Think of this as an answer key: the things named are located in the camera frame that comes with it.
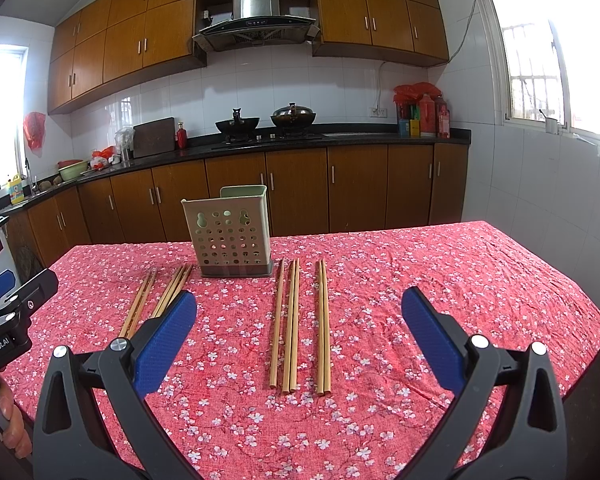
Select wooden chopstick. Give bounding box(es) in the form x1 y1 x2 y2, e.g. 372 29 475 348
151 264 192 318
290 258 300 391
282 260 296 394
125 268 158 339
321 259 332 393
151 266 183 318
268 258 285 389
159 264 193 315
118 268 155 339
317 260 325 396

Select person's left hand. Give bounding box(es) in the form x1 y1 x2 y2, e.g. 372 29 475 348
0 376 32 460

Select yellow detergent bottle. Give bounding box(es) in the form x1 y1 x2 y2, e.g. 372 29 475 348
8 174 24 205

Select green bowl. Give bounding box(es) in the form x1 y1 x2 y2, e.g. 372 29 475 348
58 159 88 182

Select red white bag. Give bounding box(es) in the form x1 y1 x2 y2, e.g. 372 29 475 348
90 145 120 171

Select red floral tablecloth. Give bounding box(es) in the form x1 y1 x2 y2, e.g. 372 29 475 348
4 221 600 479

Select dark wooden cutting board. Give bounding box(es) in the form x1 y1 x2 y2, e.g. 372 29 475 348
133 117 176 159

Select beige perforated utensil holder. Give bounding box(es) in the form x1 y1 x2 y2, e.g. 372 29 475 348
181 184 273 278

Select left window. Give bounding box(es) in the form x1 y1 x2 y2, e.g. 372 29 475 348
0 44 28 188

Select window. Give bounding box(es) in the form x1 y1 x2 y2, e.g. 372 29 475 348
476 0 600 143
0 44 28 188

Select red bottle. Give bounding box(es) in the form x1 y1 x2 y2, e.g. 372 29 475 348
176 122 187 150

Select black countertop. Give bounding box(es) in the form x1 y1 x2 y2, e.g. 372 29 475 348
0 122 442 216

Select cup on window sill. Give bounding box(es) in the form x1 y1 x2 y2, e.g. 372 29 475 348
539 110 559 136

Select wooden lower cabinets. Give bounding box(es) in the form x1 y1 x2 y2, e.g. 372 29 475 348
5 141 468 280

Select wooden cabinets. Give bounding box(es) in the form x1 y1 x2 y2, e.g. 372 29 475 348
47 0 450 113
5 141 468 280

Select gas stove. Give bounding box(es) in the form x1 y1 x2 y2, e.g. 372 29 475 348
210 132 327 151

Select red bags and bottles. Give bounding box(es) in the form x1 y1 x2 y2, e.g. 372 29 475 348
393 81 451 139

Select black lidded wok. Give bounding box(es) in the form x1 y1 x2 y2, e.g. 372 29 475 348
271 102 316 136

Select steel range hood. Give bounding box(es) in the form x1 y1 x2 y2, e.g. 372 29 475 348
193 0 320 52

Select right window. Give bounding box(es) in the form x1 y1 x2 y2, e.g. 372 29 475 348
476 0 600 143

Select wooden upper cabinets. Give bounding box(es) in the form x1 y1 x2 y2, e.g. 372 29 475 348
47 0 450 113

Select red plastic bag on wall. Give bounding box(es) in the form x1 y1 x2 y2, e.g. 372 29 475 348
23 112 46 157

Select black wok with handle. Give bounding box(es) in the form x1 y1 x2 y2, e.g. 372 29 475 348
215 108 260 143

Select wall power socket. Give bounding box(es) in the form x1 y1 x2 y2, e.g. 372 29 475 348
368 106 388 119

